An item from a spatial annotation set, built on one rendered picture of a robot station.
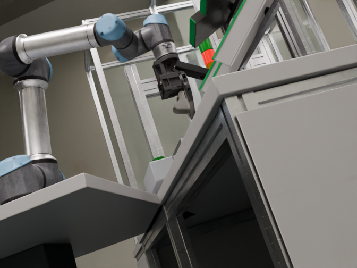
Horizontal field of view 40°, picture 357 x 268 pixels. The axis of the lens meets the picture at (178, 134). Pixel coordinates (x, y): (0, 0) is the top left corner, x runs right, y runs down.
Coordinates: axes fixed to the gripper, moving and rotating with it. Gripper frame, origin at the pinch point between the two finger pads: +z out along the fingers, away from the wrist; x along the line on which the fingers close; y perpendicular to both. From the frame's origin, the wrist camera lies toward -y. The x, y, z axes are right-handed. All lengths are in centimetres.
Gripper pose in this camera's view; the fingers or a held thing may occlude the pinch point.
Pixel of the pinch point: (194, 115)
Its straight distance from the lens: 147.5
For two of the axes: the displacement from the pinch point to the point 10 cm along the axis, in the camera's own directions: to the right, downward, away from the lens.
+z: 3.0, 9.1, -2.9
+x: 1.5, -3.4, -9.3
